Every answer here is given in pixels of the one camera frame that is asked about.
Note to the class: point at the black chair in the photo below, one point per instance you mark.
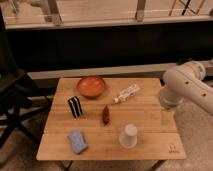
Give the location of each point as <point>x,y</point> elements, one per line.
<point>14,86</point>

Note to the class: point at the wooden folding table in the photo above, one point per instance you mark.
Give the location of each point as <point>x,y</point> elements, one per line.
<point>155,141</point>

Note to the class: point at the orange bowl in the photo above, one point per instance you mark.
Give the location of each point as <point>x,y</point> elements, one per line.
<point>91,86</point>

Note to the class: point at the dark red chili pepper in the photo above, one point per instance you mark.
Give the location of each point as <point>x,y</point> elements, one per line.
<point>106,115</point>

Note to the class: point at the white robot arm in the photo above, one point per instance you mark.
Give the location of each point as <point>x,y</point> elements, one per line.
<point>185,81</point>

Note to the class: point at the black and white striped eraser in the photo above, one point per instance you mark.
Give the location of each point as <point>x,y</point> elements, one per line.
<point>75,106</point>

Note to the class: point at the blue sponge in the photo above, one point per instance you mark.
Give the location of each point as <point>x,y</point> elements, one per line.
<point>78,143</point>

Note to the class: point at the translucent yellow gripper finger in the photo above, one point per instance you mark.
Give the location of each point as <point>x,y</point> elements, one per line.
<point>166,117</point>

